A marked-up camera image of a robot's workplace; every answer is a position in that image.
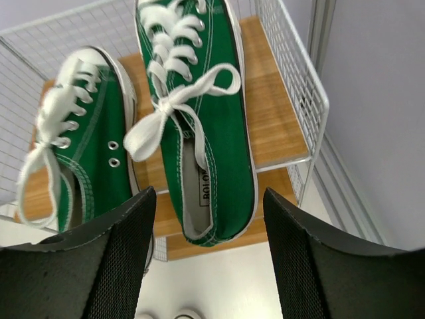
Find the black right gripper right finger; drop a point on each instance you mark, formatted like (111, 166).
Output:
(324, 272)

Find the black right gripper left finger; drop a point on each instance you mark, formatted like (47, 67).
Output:
(94, 270)

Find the green sneaker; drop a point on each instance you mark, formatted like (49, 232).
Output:
(194, 61)
(79, 135)

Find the orange left sneaker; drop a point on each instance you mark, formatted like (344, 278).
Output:
(145, 315)

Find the orange sneaker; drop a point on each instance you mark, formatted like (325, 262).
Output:
(187, 313)
(145, 315)

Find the orange right sneaker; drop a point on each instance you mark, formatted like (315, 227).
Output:
(187, 313)

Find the aluminium side rail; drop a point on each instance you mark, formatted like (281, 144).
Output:
(347, 206)

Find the white wire shoe shelf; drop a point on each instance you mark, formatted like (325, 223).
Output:
(88, 136)

